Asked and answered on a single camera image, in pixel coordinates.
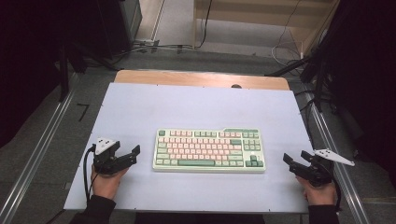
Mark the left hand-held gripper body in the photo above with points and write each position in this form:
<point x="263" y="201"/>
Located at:
<point x="104" y="161"/>

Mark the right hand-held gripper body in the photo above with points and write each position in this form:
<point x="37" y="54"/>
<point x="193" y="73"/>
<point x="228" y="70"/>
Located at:
<point x="317" y="172"/>

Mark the green and pink keyboard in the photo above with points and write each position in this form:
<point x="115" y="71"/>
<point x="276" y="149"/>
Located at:
<point x="208" y="149"/>

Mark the person's right hand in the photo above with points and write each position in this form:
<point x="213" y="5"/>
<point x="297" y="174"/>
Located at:
<point x="320" y="195"/>

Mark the person's left hand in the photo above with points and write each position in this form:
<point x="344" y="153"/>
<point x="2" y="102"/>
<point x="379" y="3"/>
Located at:
<point x="106" y="185"/>

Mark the black metal stand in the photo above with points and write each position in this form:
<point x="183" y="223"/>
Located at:
<point x="63" y="74"/>
<point x="319" y="84"/>

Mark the white table board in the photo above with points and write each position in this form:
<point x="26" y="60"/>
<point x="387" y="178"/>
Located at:
<point x="199" y="105"/>

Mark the person's dark clothed body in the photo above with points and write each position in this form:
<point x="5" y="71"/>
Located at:
<point x="199" y="219"/>

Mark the dark round table grommet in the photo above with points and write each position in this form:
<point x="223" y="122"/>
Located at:
<point x="236" y="86"/>

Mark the wooden table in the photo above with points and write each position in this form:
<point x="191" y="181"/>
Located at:
<point x="186" y="77"/>

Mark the black curtain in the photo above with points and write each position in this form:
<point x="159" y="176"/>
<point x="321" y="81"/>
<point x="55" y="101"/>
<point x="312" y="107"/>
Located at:
<point x="31" y="46"/>
<point x="367" y="62"/>

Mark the dark cabinet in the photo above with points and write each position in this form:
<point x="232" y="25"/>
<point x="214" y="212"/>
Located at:
<point x="118" y="25"/>

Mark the aluminium floor rail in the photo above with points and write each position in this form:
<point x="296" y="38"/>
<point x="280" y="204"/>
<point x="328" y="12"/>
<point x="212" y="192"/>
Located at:
<point x="37" y="149"/>
<point x="339" y="168"/>

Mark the light wooden shelf frame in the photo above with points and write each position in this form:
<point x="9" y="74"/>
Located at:
<point x="264" y="15"/>

